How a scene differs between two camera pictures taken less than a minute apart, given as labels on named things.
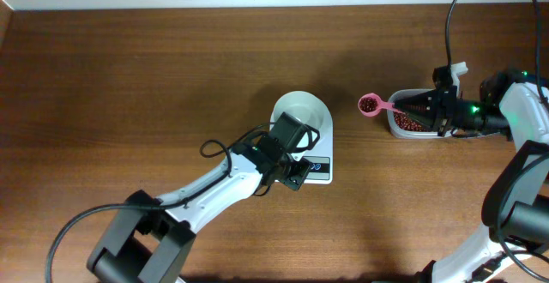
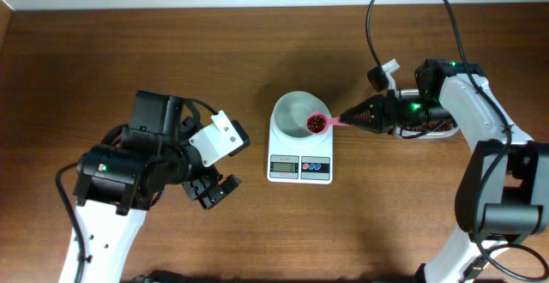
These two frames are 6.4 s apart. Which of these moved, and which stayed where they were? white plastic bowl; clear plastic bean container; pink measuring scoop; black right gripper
Moved: black right gripper; pink measuring scoop
Stayed: white plastic bowl; clear plastic bean container
